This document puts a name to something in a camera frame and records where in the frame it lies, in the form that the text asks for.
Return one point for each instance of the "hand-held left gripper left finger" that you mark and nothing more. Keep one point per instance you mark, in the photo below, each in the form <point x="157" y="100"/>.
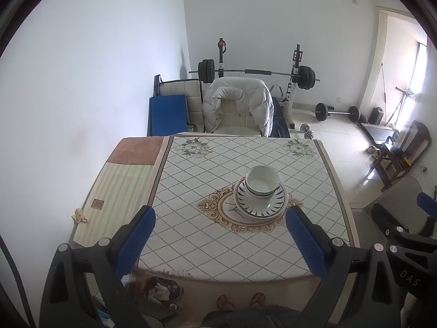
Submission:
<point x="135" y="242"/>

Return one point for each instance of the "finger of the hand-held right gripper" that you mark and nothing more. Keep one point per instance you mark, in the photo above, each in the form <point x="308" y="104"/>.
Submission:
<point x="427" y="204"/>
<point x="396" y="222"/>

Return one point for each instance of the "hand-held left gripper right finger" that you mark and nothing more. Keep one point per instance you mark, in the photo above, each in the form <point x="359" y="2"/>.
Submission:
<point x="305" y="242"/>

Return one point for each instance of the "dark leaf pattern plate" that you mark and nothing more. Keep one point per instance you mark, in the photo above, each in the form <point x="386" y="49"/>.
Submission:
<point x="273" y="205"/>

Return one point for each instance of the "plain white plate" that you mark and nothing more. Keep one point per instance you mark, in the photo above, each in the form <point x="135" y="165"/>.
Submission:
<point x="239" y="209"/>

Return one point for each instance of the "black rim white bowl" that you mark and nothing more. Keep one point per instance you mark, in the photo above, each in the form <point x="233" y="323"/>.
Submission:
<point x="262" y="177"/>

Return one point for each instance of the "long barbell with black plates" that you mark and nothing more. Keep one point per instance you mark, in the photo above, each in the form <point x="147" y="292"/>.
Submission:
<point x="239" y="71"/>

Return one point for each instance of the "grey plastic chair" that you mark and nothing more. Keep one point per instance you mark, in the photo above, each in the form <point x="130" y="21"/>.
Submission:
<point x="403" y="198"/>

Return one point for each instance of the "dark wooden chair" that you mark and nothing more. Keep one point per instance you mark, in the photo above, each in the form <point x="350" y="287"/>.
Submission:
<point x="392" y="167"/>

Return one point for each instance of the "trash basket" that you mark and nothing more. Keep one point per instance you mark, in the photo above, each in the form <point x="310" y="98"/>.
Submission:
<point x="160" y="290"/>

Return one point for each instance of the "crumpled tissue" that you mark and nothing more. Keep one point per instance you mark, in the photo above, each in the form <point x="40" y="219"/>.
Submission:
<point x="79" y="216"/>

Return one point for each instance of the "diamond pattern tablecloth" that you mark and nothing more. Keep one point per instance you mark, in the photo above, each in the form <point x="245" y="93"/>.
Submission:
<point x="205" y="246"/>

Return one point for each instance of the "treadmill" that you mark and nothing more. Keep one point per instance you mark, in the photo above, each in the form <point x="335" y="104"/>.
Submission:
<point x="379" y="131"/>

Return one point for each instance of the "person's grey clothing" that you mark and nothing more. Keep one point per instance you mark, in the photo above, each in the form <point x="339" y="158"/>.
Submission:
<point x="245" y="317"/>

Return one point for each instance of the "person's left foot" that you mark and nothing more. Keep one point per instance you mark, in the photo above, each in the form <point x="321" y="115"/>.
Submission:
<point x="225" y="302"/>

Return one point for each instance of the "small black bin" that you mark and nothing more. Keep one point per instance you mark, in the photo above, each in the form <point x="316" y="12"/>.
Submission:
<point x="377" y="116"/>

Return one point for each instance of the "metal dumbbell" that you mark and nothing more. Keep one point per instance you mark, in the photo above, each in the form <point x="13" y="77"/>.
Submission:
<point x="307" y="131"/>

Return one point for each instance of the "metal stand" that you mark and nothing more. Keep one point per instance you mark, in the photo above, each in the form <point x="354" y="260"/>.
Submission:
<point x="404" y="92"/>

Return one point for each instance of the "blue weight bench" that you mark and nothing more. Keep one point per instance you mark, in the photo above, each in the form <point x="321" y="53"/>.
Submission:
<point x="280" y="123"/>

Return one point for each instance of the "short barbell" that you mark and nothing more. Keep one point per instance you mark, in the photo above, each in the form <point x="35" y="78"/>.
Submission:
<point x="321" y="111"/>

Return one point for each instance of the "blue folded mat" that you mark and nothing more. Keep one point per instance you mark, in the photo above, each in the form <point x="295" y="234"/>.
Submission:
<point x="169" y="114"/>

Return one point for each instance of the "window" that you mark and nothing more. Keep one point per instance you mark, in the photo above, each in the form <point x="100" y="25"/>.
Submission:
<point x="422" y="68"/>

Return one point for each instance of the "cream padded chair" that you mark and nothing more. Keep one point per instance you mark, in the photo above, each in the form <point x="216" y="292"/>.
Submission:
<point x="235" y="123"/>
<point x="194" y="102"/>

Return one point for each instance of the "white barbell rack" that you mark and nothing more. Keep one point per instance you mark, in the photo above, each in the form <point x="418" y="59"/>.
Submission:
<point x="297" y="58"/>

